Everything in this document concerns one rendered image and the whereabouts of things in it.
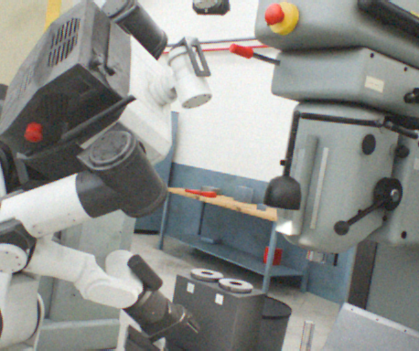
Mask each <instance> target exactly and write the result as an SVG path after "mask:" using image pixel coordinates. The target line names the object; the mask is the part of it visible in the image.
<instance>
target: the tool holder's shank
mask: <svg viewBox="0 0 419 351"><path fill-rule="evenodd" d="M314 330H315V322H313V321H310V320H305V321H304V329H303V334H302V339H301V344H300V347H299V351H310V349H311V345H312V340H313V335H314Z"/></svg>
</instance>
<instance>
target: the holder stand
mask: <svg viewBox="0 0 419 351"><path fill-rule="evenodd" d="M223 276H224V275H223V274H220V273H218V272H216V271H211V270H207V269H193V270H192V271H191V273H183V274H177V278H176V283H175V289H174V293H173V298H172V304H174V305H176V304H179V305H182V306H184V307H185V308H186V309H187V310H188V312H192V315H193V318H194V319H195V321H196V322H198V325H199V329H200V332H198V333H197V332H196V331H195V330H194V329H193V328H192V327H190V326H189V325H188V324H186V326H185V327H183V328H181V329H179V330H177V331H176V332H175V333H173V334H170V335H167V341H169V342H171V343H172V344H174V345H177V346H180V347H182V348H183V349H185V350H187V351H256V347H257V342H258V337H259V333H260V328H261V319H262V314H263V306H264V301H265V292H261V291H256V290H255V289H253V288H252V285H250V284H249V283H247V282H243V281H240V280H229V279H224V278H223Z"/></svg>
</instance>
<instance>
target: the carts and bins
mask: <svg viewBox="0 0 419 351"><path fill-rule="evenodd" d="M292 312H293V311H292V308H291V307H289V306H288V305H287V304H286V303H284V302H281V301H279V300H276V299H275V298H273V297H270V296H265V301H264V306H263V314H262V319H261V328H260V333H259V337H258V342H257V347H256V351H282V350H283V343H284V340H285V334H286V330H287V324H288V321H289V318H290V316H291V315H292Z"/></svg>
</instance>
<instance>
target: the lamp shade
mask: <svg viewBox="0 0 419 351"><path fill-rule="evenodd" d="M301 197H302V195H301V185H300V183H299V182H297V181H296V180H295V178H293V177H291V176H288V175H278V176H275V177H273V178H271V179H270V182H269V184H268V185H267V187H266V188H265V190H264V197H263V204H264V205H266V206H269V207H279V208H284V209H290V210H300V207H301Z"/></svg>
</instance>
